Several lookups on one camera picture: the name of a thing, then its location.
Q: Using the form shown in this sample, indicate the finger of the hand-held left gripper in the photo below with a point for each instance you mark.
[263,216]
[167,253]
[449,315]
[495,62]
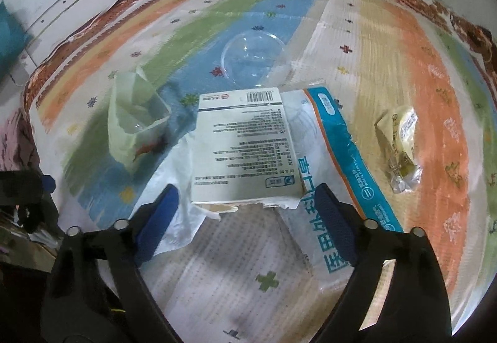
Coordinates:
[39,215]
[47,182]

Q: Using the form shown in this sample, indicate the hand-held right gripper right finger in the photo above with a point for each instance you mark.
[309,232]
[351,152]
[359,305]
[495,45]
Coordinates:
[336,222]

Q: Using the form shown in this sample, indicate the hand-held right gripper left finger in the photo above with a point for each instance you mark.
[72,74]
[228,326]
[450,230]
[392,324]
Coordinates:
[159,218]

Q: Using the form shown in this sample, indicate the clear package with blue band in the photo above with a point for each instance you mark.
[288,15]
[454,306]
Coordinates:
[330,141]

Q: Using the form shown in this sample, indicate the pale green paper bag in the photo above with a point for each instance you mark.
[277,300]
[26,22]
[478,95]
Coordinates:
[132,121]

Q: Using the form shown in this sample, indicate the small clear wrapper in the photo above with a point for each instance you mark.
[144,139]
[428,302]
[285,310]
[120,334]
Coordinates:
[402,141]

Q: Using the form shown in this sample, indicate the white cardboard medicine box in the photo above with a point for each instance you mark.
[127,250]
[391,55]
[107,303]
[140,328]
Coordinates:
[244,149]

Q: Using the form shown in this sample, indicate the clear plastic dome lid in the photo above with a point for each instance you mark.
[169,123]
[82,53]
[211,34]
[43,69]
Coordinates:
[252,55]

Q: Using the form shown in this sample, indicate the teal bag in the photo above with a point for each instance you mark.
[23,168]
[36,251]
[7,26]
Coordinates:
[11,32]

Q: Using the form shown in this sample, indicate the striped woven mat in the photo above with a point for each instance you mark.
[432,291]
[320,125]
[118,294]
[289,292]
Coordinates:
[407,55]

